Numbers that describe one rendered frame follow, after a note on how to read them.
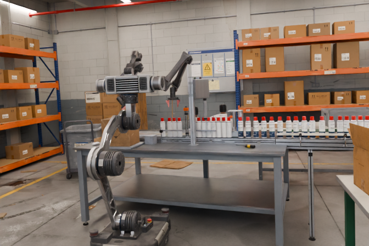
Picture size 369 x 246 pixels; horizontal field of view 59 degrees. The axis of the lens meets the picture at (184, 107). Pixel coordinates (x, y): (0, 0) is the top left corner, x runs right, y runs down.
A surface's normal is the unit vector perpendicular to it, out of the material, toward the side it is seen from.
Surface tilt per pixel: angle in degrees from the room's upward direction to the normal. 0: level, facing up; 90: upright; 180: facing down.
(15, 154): 91
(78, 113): 90
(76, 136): 93
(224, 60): 90
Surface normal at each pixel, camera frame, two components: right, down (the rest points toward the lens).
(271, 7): -0.22, 0.07
